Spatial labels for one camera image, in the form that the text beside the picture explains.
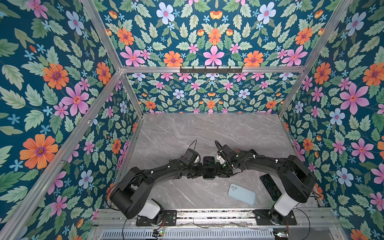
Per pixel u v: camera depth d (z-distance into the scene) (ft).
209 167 2.58
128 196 1.45
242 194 2.71
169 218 2.41
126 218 1.39
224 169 2.47
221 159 2.42
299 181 1.49
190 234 2.51
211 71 3.09
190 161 2.31
